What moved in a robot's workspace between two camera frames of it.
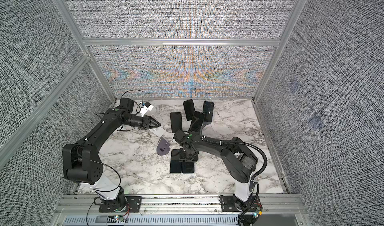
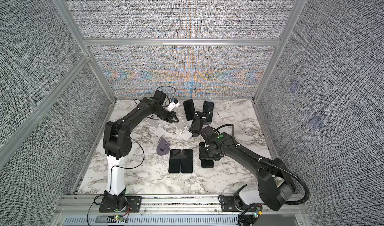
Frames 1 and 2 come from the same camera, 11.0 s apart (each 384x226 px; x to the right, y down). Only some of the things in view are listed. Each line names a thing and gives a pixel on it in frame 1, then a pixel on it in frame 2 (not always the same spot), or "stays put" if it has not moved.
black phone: x=188 y=167 stays put
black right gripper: x=193 y=159 → x=202 y=155
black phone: x=208 y=108 stays put
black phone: x=189 y=108 stays put
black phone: x=175 y=164 stays put
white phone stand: x=159 y=131 stays put
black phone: x=176 y=121 → x=206 y=163
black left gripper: x=147 y=123 → x=172 y=114
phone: x=197 y=121 stays put
